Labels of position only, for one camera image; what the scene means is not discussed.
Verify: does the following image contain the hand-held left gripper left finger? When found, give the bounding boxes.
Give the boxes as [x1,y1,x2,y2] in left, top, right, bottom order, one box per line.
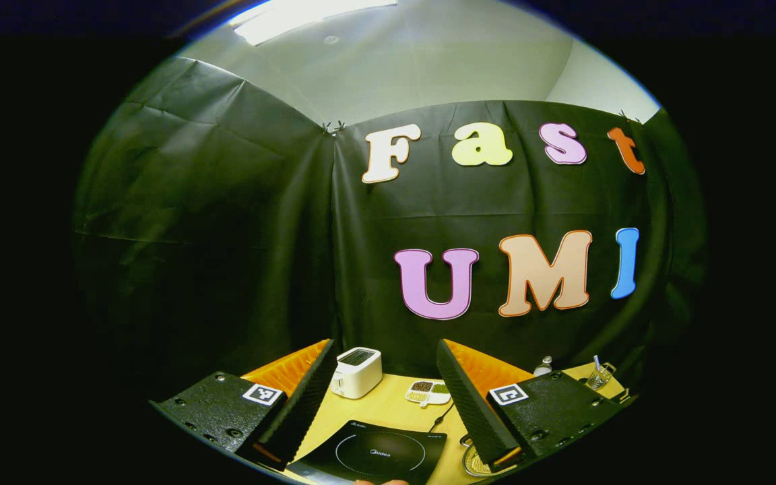
[149,339,336,471]

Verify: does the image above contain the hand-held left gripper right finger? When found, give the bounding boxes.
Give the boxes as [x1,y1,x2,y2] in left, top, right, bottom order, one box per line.
[436,339,624,472]

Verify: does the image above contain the steel pot with black handles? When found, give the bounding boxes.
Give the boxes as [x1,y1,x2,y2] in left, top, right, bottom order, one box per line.
[460,434,520,478]

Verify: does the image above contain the black induction cooktop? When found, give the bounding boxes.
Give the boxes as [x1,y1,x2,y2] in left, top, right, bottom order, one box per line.
[286,420,447,485]

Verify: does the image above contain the white divided dish of beans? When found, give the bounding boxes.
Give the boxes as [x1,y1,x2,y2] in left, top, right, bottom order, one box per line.
[406,380,451,408]

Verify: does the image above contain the white toaster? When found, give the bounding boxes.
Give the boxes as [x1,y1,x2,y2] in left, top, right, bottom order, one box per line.
[331,348,383,399]

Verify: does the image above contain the clear glass cup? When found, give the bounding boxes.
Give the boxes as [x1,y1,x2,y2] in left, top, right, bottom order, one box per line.
[585,362,616,391]

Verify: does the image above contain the black power cable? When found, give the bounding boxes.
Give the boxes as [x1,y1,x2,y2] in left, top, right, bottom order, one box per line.
[428,402,455,434]

